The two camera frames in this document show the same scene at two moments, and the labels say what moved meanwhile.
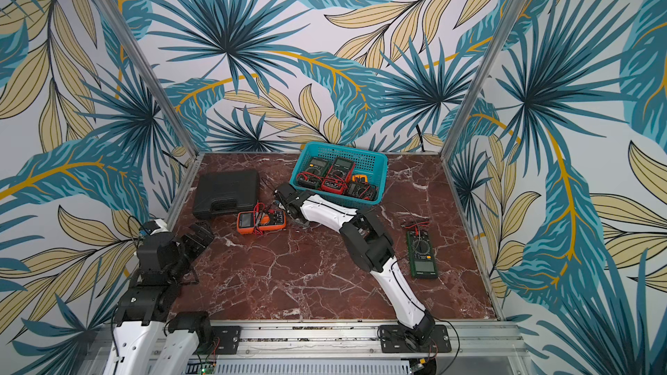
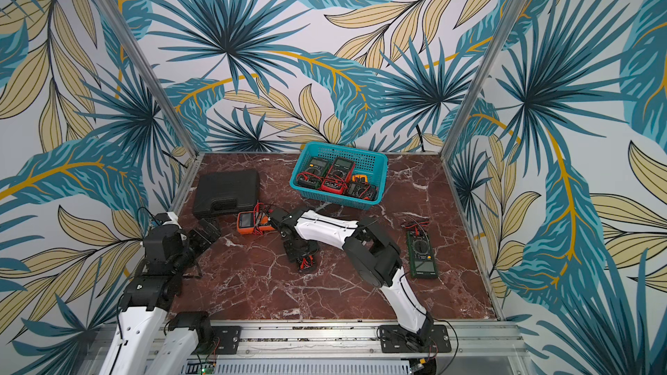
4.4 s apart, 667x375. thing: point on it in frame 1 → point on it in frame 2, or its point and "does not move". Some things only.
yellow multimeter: x=359 y=178 does not move
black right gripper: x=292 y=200 → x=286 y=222
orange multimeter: x=257 y=221 does not move
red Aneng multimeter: x=339 y=176 does not move
